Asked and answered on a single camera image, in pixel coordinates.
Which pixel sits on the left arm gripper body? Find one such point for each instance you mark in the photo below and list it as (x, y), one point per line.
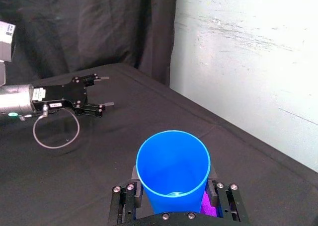
(67, 94)

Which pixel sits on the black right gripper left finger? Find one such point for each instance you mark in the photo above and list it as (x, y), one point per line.
(124, 201)

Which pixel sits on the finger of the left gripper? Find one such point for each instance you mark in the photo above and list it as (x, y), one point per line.
(93, 109)
(92, 79)

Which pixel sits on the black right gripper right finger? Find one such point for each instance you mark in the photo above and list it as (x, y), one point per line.
(228, 201)

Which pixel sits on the blue plastic cup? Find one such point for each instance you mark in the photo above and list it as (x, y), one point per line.
(171, 161)

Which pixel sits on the purple plastic cup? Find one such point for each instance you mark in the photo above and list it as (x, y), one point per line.
(207, 206)

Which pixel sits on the black table cloth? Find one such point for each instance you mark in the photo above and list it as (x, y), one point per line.
(74, 186)

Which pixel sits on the black curtain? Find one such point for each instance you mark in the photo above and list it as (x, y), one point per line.
(87, 24)

